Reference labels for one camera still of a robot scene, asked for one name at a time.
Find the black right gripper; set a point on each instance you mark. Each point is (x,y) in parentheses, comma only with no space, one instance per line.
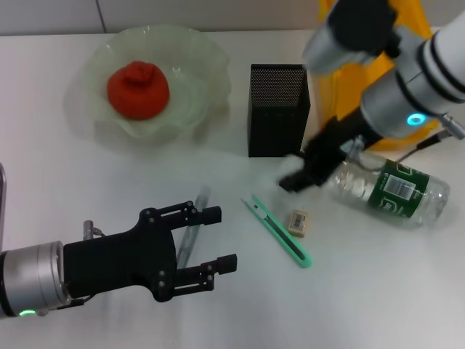
(334,149)

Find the yellow plastic bin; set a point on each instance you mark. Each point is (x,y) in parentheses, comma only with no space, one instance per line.
(345,94)

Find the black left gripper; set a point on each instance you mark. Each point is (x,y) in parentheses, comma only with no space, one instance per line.
(116,261)

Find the beige eraser with barcode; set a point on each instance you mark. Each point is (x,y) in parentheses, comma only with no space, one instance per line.
(298,222)

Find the green utility knife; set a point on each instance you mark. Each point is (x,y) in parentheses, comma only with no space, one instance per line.
(279,232)

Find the black mesh pen holder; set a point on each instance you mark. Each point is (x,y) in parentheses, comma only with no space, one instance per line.
(276,123)

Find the clear water bottle green label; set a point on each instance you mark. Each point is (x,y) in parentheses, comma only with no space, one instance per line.
(396,189)

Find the green glass fruit plate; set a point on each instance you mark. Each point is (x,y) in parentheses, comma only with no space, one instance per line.
(196,91)

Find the grey metal rod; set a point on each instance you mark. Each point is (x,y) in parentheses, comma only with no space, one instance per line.
(189,240)

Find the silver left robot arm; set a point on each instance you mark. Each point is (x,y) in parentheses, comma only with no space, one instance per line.
(29,280)

